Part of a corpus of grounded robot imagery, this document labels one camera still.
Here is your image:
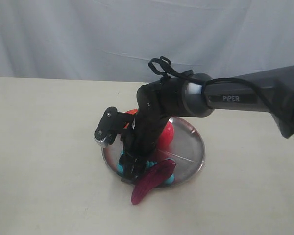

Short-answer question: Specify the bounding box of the light blue backdrop cloth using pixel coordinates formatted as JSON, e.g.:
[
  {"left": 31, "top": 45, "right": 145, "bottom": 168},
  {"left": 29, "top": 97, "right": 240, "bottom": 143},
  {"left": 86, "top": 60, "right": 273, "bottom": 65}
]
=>
[{"left": 0, "top": 0, "right": 294, "bottom": 81}]

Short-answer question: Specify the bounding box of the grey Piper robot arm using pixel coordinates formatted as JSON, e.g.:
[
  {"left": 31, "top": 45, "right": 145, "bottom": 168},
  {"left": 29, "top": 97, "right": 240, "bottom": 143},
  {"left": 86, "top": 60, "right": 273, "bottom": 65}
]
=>
[{"left": 118, "top": 65, "right": 294, "bottom": 180}]

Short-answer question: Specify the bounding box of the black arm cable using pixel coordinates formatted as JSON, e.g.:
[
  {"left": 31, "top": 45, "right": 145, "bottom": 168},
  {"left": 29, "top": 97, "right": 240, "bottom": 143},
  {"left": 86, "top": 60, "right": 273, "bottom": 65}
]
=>
[{"left": 147, "top": 56, "right": 276, "bottom": 116}]

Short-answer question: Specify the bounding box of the small orange pumpkin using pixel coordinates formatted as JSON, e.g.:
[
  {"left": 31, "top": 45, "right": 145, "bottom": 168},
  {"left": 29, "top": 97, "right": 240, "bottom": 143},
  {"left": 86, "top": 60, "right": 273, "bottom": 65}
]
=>
[{"left": 126, "top": 109, "right": 138, "bottom": 115}]

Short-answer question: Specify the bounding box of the round stainless steel plate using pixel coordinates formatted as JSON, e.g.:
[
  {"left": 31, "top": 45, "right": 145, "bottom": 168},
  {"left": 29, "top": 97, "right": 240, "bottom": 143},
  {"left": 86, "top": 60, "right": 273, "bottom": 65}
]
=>
[{"left": 101, "top": 117, "right": 205, "bottom": 188}]

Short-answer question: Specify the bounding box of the turquoise toy bone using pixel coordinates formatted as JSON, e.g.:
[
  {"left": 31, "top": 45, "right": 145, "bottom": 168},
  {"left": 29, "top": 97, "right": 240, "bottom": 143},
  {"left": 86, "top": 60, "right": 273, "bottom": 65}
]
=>
[{"left": 116, "top": 150, "right": 176, "bottom": 188}]

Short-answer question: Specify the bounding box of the red apple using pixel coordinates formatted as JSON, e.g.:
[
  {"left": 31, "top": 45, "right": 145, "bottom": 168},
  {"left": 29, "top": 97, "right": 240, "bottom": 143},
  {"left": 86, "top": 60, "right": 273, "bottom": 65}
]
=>
[{"left": 156, "top": 121, "right": 175, "bottom": 150}]

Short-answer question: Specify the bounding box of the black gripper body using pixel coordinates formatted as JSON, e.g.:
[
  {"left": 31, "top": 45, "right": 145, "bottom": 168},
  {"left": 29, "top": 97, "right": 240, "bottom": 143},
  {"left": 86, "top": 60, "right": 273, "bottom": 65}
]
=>
[{"left": 122, "top": 82, "right": 169, "bottom": 157}]

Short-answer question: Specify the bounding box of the purple toy leaf vegetable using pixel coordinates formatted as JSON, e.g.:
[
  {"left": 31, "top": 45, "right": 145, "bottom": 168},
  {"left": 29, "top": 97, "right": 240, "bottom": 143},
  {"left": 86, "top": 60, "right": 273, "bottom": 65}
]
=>
[{"left": 131, "top": 160, "right": 176, "bottom": 205}]

